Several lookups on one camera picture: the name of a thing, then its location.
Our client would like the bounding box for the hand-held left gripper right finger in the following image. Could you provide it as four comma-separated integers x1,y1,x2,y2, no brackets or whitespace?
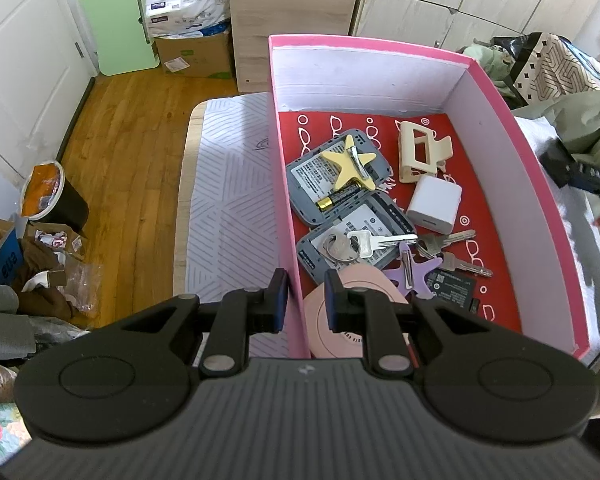
325,268,518,380

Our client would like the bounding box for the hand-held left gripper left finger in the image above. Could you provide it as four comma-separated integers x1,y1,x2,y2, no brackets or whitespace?
92,268,288,379

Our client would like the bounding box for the pink round disc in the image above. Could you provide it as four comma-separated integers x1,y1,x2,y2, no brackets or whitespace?
302,266,411,361

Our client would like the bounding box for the purple star hair clip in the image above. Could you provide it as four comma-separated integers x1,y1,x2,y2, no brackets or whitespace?
382,241,443,298

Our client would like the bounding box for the silver key with ring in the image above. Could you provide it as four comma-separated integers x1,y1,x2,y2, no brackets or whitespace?
322,231,418,262

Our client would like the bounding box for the grey pocket router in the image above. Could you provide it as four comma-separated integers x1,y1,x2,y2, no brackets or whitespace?
286,129,395,225
296,195,419,281

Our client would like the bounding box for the black gold battery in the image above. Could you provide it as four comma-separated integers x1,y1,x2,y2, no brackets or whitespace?
316,185,361,211

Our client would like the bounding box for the black phone battery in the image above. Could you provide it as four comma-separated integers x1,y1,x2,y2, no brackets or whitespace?
422,269,478,313

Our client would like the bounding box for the yellow star hair clip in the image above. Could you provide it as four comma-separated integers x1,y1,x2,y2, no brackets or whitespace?
321,134,376,192

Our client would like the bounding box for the white charger plug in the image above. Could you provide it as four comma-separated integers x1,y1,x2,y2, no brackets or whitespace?
406,175,463,235

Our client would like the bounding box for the cream hair claw clip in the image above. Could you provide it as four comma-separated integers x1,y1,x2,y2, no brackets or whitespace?
397,120,453,184

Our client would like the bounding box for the pink cardboard box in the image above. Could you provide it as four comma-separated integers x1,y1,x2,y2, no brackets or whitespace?
268,35,600,366

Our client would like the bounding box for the olive green puffer jacket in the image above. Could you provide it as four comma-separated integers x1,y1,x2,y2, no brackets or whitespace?
545,90,600,171

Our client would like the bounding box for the white patterned table cloth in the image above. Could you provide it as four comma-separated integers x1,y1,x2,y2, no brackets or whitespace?
172,92,600,366

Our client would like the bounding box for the black beige patterned tote bag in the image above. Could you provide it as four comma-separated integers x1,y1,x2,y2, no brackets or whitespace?
490,32,600,108

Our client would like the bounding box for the green cloth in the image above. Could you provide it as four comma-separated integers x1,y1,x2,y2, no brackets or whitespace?
460,42,516,86

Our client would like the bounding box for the red printed box liner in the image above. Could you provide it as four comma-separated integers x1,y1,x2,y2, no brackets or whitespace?
279,110,523,333

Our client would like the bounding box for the clear plastic wrap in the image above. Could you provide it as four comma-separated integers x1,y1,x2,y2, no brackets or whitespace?
62,262,103,313

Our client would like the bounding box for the black trash bin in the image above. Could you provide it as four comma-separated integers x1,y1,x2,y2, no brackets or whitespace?
21,161,90,235

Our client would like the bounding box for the brown cardboard box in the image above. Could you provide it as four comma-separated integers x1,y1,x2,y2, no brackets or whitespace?
152,27,236,81

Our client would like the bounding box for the blue cardboard box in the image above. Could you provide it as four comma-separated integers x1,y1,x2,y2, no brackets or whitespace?
0,217,23,286

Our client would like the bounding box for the grey cushion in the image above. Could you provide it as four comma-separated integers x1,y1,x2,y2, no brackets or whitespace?
0,282,36,361

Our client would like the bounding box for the wooden bookshelf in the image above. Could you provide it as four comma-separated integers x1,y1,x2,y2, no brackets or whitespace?
222,0,363,93

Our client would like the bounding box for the floral cloth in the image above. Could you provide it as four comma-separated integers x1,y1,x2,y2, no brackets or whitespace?
0,400,31,461

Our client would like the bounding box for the plastic tissue pack bundle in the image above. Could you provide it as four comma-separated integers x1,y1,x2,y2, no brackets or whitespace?
145,0,232,38

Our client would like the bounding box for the green folding board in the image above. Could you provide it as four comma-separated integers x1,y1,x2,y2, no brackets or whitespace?
76,0,160,77

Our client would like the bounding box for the white door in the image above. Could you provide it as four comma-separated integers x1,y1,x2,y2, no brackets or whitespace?
0,0,98,181

